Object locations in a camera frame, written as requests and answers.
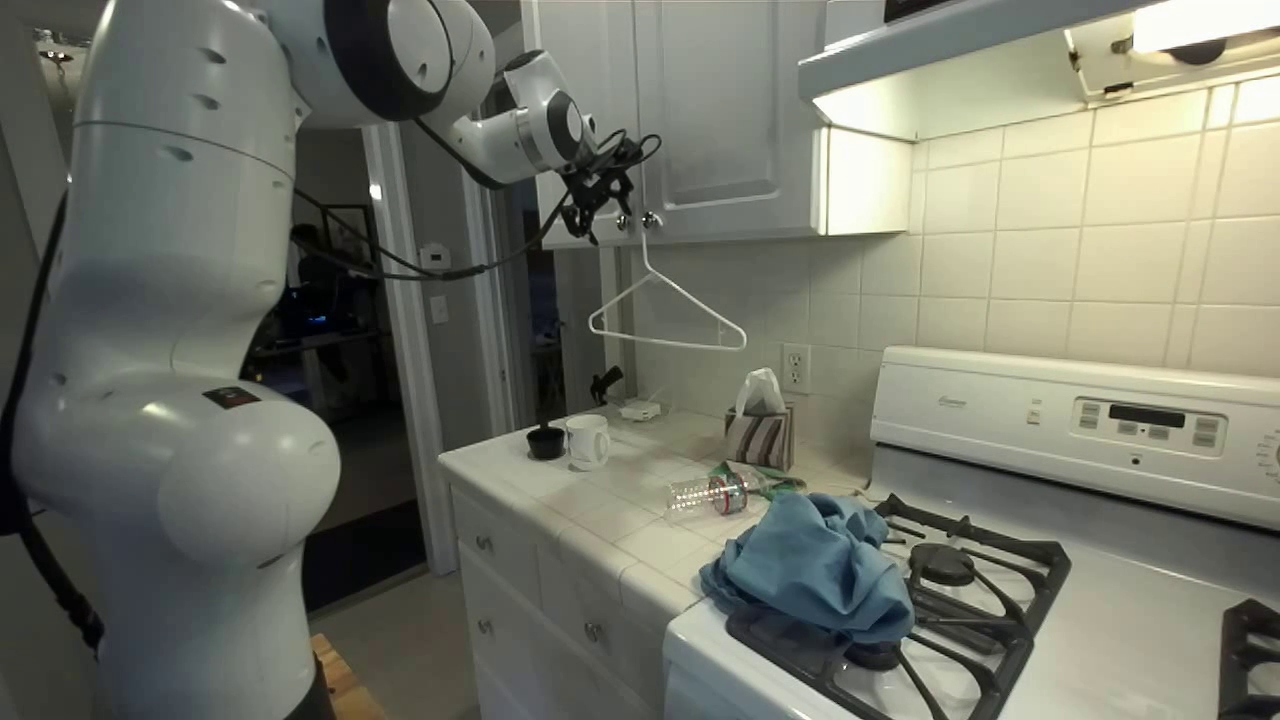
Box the white wall outlet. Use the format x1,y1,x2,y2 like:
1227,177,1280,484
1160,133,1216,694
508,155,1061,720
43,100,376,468
782,339,817,397

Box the white gas stove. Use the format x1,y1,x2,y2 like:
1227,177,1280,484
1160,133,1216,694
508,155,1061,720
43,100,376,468
661,339,1280,720

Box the white tissue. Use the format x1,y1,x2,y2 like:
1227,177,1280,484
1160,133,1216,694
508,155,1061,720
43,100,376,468
734,365,794,422

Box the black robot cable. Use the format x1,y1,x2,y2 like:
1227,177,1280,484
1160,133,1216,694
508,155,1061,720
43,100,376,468
0,195,107,656
283,115,597,289

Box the white wall cabinet frame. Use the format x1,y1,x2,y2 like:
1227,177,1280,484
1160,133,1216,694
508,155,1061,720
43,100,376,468
536,126,922,256

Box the blue cloth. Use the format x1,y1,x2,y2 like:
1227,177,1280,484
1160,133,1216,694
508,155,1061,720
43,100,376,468
700,493,918,656

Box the white base cabinet drawers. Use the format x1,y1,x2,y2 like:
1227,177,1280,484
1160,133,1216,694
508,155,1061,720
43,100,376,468
446,477,697,720

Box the green plastic wrapper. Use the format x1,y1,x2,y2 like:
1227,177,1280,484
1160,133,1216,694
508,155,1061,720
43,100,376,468
703,459,809,500

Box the white mug blue flowers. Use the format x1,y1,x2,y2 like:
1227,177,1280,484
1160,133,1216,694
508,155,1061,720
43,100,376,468
564,411,615,474

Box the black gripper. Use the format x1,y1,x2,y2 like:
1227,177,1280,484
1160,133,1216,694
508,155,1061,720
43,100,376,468
555,129,668,250

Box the white cabinet door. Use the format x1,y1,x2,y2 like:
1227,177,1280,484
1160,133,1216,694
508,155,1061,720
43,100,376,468
531,0,643,256
631,0,827,242

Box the white range hood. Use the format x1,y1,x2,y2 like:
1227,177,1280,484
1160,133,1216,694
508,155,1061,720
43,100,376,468
796,0,1280,148

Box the white plastic clothes hanger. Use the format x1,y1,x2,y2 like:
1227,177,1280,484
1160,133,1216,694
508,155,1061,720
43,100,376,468
584,216,753,358

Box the black burner grate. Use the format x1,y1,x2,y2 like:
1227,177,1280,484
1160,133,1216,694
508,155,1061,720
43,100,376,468
1216,597,1280,720
726,493,1078,720

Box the small black pan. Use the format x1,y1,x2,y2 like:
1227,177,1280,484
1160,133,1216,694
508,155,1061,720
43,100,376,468
523,422,573,463

